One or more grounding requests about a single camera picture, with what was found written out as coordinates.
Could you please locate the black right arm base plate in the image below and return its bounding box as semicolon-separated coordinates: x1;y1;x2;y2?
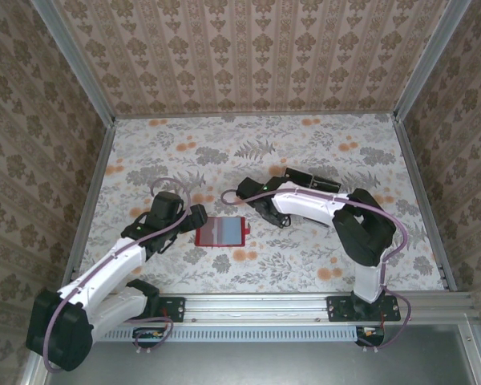
326;294;402;323

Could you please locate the black card rack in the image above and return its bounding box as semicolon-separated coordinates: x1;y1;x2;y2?
282;167;342;193

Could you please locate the red leather card holder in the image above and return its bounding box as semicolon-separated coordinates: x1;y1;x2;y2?
195;217;252;248

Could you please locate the aluminium frame post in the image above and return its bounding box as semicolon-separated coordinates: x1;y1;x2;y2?
31;0;117;125
392;0;472;121

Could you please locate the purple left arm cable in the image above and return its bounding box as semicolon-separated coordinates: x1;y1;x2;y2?
42;177;193;374

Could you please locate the aluminium mounting rail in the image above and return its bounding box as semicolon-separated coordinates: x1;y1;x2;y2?
143;291;476;326

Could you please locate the grey slotted cable duct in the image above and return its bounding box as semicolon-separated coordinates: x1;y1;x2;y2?
91;326;364;344

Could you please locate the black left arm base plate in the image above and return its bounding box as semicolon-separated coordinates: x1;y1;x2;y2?
152;295;186;323

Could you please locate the grey metal panel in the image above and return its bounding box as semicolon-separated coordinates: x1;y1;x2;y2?
43;324;478;385

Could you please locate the aluminium table side rail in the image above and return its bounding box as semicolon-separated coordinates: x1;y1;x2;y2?
392;118;458;292
66;120;117;282

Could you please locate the black electronics board with wires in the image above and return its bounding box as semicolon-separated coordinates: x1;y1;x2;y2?
132;326;164;348
355;325;386;347

